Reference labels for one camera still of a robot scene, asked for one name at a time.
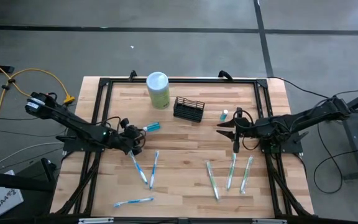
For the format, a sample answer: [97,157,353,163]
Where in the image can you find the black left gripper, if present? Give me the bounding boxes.
[118,117,145,156]

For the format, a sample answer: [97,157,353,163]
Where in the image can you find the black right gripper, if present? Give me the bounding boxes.
[216,107,264,154]

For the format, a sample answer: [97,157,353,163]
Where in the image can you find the blue toothbrush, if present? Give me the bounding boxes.
[149,150,160,190]
[113,197,155,208]
[128,151,149,185]

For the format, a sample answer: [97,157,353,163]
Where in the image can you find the green toothbrush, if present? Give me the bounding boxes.
[206,160,221,200]
[239,155,254,195]
[226,152,237,191]

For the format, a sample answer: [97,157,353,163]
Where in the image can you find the green disinfecting wipes canister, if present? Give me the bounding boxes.
[145,71,171,110]

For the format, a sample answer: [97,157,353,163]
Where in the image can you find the black stand foot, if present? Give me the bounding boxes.
[0,157,57,192]

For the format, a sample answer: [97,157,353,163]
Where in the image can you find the black wire caddy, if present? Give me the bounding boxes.
[173,96,206,123]

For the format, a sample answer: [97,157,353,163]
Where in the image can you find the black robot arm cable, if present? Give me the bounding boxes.
[265,76,334,100]

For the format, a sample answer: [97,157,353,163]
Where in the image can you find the silver metal bracket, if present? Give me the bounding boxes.
[78,217,114,224]
[252,218,288,224]

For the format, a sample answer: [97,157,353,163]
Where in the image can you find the white floor cable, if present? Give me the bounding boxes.
[0,142,65,172]

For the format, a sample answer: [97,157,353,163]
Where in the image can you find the thin black floor cable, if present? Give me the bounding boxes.
[0,115,42,121]
[0,126,70,138]

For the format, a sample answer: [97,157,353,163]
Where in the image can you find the black looped floor cable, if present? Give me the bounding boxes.
[313,123,358,195]

